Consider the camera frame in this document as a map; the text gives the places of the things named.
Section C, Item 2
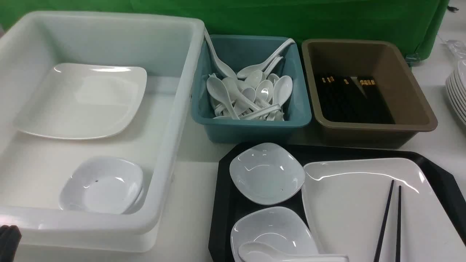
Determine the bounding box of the white bowl tray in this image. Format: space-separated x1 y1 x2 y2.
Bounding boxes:
230 207 319 262
229 143 306 206

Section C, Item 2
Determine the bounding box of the white soup spoon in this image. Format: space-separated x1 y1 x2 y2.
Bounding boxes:
238 242 349 262

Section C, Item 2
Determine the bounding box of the large white rice plate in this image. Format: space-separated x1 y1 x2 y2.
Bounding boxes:
302 158 466 262

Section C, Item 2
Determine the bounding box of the black chopstick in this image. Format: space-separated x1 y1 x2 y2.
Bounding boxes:
373 180 395 262
394 186 402 262

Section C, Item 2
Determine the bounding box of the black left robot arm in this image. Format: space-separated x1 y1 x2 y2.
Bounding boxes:
0 225 22 262

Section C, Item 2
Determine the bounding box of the white square plate in tub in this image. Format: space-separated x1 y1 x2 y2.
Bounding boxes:
13 63 147 140

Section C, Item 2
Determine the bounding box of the white spoon left front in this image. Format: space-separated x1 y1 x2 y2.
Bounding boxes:
206 77 240 120

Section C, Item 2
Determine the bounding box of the white spoon leaning back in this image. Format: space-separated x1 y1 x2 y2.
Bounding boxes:
236 38 296 79

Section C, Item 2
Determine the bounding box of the long white ladle spoon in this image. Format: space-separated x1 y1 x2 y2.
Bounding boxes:
204 27 238 80

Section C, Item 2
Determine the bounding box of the white spoon right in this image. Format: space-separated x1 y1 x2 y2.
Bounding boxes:
272 76 293 106

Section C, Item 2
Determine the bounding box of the black serving tray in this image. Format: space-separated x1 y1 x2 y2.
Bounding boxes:
208 142 465 262

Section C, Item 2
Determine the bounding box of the teal plastic bin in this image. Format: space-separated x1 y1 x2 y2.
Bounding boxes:
191 35 312 144

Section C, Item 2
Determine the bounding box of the black chopsticks pile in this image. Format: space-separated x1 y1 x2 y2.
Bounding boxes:
313 74 395 124

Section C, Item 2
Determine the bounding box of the brown plastic bin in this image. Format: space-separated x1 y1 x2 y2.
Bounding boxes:
301 39 438 148

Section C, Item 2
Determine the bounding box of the large white plastic tub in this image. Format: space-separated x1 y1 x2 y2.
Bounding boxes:
1 11 204 253

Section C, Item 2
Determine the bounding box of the white bowl in tub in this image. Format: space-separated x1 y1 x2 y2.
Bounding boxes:
59 156 144 214

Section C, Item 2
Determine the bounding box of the metal binder clip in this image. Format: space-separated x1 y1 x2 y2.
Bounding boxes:
404 53 422 67

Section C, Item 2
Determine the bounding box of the stack of white plates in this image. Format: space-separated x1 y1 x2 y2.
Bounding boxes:
445 59 466 125

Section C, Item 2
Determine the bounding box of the clear plastic wrap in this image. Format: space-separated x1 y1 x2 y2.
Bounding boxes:
444 40 466 60

